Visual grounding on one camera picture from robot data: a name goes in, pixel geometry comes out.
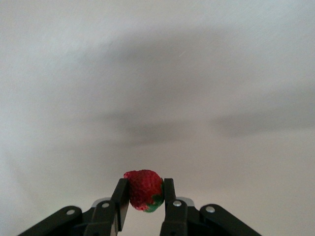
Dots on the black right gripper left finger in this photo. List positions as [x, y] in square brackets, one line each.
[105, 218]

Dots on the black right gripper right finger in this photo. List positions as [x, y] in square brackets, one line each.
[177, 218]

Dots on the red strawberry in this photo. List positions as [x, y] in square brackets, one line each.
[144, 189]

